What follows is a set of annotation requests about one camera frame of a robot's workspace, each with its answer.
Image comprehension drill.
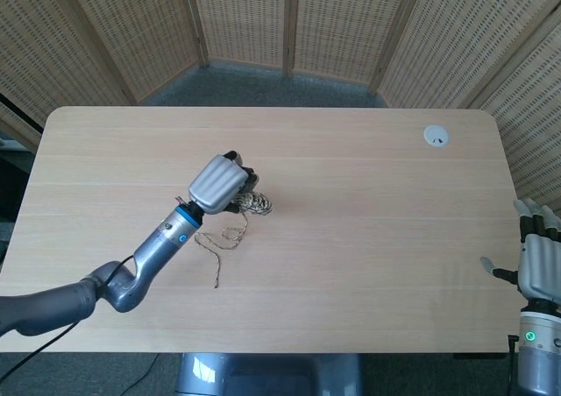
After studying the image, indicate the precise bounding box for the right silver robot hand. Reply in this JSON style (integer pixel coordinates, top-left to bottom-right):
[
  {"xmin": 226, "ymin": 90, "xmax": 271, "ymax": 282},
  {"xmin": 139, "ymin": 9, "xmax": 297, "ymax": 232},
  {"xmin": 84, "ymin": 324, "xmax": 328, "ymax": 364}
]
[{"xmin": 479, "ymin": 198, "xmax": 561, "ymax": 315}]

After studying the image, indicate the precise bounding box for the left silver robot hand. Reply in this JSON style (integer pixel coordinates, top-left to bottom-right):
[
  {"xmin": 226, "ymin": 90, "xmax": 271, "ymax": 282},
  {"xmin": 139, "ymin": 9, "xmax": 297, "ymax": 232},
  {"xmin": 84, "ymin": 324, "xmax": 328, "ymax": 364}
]
[{"xmin": 187, "ymin": 149, "xmax": 260, "ymax": 216}]

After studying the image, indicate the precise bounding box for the brown twine rope bundle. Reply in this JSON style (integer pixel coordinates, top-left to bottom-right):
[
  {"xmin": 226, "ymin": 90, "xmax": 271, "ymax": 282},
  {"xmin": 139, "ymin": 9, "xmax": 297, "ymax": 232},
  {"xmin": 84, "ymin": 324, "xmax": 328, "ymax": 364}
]
[{"xmin": 194, "ymin": 189, "xmax": 275, "ymax": 289}]

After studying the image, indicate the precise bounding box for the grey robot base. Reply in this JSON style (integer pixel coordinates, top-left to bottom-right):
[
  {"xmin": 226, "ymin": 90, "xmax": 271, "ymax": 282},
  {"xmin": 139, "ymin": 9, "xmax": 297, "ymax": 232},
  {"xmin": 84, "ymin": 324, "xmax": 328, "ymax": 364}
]
[{"xmin": 174, "ymin": 352, "xmax": 366, "ymax": 396}]

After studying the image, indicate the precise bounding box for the woven bamboo folding screen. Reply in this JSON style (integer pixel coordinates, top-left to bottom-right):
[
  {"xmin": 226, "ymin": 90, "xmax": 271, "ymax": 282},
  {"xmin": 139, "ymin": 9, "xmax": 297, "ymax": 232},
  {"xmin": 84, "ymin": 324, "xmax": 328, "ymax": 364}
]
[{"xmin": 0, "ymin": 0, "xmax": 561, "ymax": 248}]

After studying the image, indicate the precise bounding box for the white cable grommet cap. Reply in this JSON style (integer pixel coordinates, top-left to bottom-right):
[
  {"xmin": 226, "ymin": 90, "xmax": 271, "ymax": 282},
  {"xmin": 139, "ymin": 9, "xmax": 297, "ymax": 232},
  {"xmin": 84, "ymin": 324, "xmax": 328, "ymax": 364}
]
[{"xmin": 423, "ymin": 124, "xmax": 451, "ymax": 149}]

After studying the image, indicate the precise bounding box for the black cable on floor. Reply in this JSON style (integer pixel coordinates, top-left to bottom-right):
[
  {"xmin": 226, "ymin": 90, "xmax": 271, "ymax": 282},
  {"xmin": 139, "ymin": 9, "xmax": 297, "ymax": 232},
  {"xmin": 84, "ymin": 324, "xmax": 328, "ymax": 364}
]
[{"xmin": 117, "ymin": 353, "xmax": 161, "ymax": 396}]

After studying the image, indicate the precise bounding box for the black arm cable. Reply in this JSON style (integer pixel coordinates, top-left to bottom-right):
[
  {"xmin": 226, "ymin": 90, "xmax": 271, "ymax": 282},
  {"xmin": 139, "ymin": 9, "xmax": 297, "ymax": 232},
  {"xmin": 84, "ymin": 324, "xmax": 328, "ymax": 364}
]
[{"xmin": 0, "ymin": 255, "xmax": 137, "ymax": 385}]

